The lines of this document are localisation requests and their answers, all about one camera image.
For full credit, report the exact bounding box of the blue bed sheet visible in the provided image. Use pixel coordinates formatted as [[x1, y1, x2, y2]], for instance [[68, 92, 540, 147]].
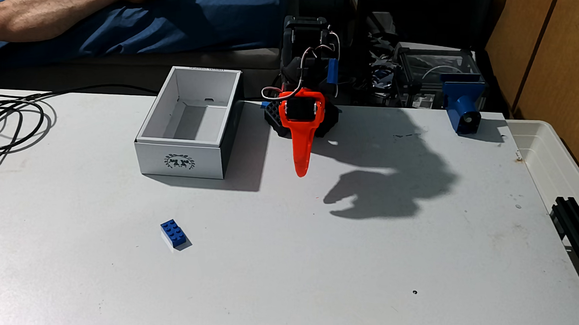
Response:
[[0, 0, 286, 85]]

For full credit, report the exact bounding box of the person's leg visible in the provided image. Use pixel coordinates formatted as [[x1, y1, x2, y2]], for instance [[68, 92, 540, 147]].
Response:
[[0, 0, 170, 60]]

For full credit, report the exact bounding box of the wooden wardrobe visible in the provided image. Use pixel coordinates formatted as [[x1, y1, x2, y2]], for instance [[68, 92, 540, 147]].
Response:
[[476, 0, 579, 201]]

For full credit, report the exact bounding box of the blue toy brick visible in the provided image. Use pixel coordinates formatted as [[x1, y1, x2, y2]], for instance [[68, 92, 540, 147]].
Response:
[[159, 218, 190, 250]]

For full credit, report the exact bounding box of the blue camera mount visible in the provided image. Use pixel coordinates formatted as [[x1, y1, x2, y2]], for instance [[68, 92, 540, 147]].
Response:
[[437, 71, 487, 136]]

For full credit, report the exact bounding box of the clear enclosure black frame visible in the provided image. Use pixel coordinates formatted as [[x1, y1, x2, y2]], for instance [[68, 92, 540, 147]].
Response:
[[391, 42, 488, 113]]

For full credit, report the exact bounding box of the black aluminium rail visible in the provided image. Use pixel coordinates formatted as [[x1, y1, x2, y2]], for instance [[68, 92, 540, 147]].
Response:
[[544, 196, 579, 316]]

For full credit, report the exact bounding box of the white plastic bin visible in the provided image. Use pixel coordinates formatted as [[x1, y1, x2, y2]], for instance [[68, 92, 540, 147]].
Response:
[[500, 118, 579, 236]]

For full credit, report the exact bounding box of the white cardboard box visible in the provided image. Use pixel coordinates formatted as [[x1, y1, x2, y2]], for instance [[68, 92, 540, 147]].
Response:
[[132, 63, 247, 181]]

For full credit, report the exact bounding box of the grey bed base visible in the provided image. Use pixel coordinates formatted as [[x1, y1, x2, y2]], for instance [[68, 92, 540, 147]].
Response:
[[0, 32, 283, 106]]

